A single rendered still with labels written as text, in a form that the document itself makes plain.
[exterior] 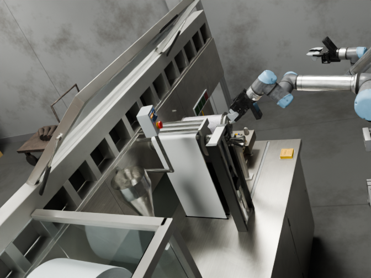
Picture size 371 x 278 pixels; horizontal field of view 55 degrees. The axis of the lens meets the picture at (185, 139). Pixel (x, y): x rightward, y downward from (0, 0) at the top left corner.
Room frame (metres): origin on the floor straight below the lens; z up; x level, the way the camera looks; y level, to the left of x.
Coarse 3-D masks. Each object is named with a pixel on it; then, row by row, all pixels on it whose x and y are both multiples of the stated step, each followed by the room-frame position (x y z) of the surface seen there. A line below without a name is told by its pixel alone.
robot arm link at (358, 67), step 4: (368, 52) 1.74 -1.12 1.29; (364, 56) 1.76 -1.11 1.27; (368, 56) 1.73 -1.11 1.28; (360, 60) 1.78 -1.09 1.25; (364, 60) 1.75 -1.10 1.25; (368, 60) 1.73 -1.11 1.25; (356, 64) 1.80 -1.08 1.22; (360, 64) 1.77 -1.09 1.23; (364, 64) 1.75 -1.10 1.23; (368, 64) 1.74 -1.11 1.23; (352, 68) 1.82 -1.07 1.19; (356, 68) 1.79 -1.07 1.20; (360, 68) 1.77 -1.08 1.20; (364, 68) 1.76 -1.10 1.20; (368, 68) 1.77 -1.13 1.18; (348, 72) 1.84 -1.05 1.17; (352, 72) 1.81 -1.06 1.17; (356, 72) 1.79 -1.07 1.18; (360, 72) 1.78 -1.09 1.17
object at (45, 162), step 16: (192, 0) 1.54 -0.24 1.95; (176, 16) 1.38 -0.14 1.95; (160, 32) 1.27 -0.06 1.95; (144, 48) 1.19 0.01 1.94; (112, 64) 1.04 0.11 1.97; (96, 80) 0.96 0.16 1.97; (80, 96) 0.89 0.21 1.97; (80, 112) 0.92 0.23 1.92; (64, 128) 0.95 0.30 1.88; (48, 144) 1.01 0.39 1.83; (48, 160) 1.03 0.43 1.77; (32, 176) 1.11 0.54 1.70; (48, 176) 1.04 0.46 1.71
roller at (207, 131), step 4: (208, 128) 1.51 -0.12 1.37; (204, 132) 1.47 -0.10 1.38; (208, 132) 1.50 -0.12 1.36; (200, 136) 1.43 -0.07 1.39; (204, 136) 1.46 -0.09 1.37; (200, 140) 1.42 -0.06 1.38; (200, 144) 1.41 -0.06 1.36; (204, 144) 1.44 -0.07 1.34; (200, 148) 1.41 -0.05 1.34; (204, 148) 1.43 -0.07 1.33; (204, 152) 1.41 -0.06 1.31
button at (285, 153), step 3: (282, 150) 1.70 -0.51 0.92; (285, 150) 1.69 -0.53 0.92; (288, 150) 1.68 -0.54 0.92; (291, 150) 1.67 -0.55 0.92; (282, 153) 1.67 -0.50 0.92; (285, 153) 1.66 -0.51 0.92; (288, 153) 1.65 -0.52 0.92; (291, 153) 1.64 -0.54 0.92; (282, 156) 1.65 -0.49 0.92; (285, 156) 1.64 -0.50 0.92; (288, 156) 1.63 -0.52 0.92; (291, 156) 1.62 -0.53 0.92
